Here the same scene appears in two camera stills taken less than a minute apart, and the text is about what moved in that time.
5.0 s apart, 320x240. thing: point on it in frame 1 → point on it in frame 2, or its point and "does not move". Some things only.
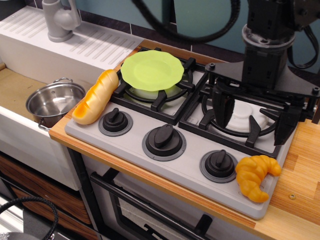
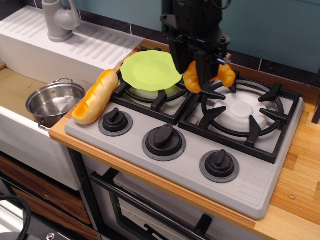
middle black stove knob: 163,143 does not move
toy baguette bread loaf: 96,98 does not move
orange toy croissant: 251,171 → 225,74
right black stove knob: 218,166 does not move
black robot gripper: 271,77 → 196,25
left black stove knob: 115,123 does not move
